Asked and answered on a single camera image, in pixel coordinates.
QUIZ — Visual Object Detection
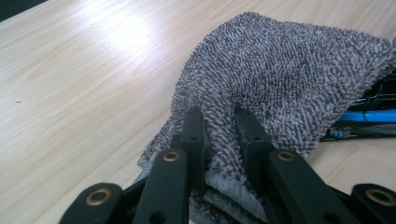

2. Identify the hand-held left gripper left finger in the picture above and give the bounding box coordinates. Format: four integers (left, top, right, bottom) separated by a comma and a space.
170, 105, 207, 191

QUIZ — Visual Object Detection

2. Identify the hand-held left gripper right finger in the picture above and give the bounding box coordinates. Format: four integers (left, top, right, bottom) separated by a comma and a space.
233, 106, 276, 191

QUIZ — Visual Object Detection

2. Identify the grey towel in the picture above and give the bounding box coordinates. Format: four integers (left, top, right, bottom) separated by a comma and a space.
134, 11, 396, 224

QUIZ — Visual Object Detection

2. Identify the blue toy car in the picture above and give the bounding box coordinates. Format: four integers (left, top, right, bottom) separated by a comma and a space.
321, 68, 396, 143

